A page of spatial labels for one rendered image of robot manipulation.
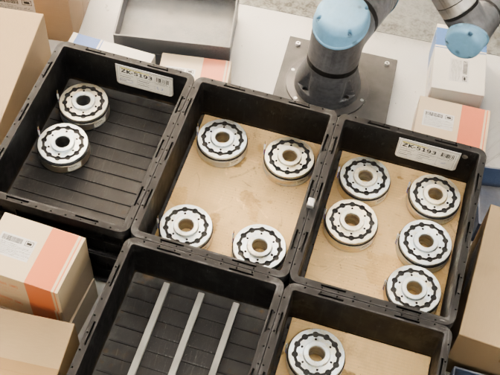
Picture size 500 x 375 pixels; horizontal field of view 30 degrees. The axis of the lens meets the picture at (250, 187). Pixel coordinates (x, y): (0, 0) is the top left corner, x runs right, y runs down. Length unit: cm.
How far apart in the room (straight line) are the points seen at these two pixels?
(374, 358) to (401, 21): 187
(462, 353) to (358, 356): 21
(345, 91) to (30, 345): 90
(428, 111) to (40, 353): 100
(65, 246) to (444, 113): 91
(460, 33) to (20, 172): 90
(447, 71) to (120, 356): 100
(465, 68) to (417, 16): 123
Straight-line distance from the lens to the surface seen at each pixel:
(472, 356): 180
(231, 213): 184
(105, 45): 217
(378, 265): 181
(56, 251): 170
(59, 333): 170
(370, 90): 217
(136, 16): 228
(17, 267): 170
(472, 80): 218
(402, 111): 221
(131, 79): 198
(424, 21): 341
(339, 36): 197
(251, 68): 224
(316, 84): 208
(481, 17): 186
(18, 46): 204
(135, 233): 170
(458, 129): 211
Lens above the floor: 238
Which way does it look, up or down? 56 degrees down
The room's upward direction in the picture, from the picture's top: 5 degrees clockwise
